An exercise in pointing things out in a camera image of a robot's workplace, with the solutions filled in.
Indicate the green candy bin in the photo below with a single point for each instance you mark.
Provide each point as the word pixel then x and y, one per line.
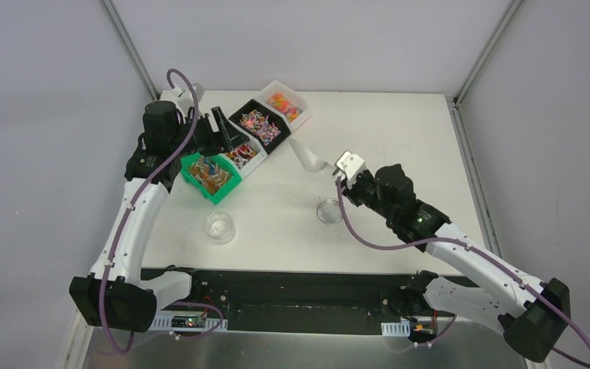
pixel 214 177

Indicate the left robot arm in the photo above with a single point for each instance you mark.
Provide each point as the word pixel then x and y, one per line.
pixel 113 294

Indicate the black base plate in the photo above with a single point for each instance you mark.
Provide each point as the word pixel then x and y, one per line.
pixel 305 303

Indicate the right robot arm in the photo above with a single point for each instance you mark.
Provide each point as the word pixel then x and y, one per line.
pixel 530 314

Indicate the black lollipop bin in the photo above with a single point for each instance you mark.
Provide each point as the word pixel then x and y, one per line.
pixel 261 123

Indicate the clear plastic jar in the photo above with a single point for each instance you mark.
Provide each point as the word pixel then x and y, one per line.
pixel 219 227

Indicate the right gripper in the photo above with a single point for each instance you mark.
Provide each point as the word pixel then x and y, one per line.
pixel 349 192

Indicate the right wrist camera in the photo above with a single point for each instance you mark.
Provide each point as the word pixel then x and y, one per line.
pixel 350 164

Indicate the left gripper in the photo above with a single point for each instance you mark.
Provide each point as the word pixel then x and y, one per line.
pixel 208 129

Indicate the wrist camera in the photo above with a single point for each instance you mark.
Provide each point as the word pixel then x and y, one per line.
pixel 182 97
pixel 350 164

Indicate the white gummy bin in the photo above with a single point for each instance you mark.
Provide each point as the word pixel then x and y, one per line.
pixel 287 103

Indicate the clear plastic scoop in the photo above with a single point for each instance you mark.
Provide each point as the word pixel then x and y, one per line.
pixel 309 161

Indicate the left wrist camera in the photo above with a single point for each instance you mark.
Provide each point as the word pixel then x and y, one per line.
pixel 182 97

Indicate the white lollipop bin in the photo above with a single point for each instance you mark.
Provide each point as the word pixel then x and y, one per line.
pixel 247 157

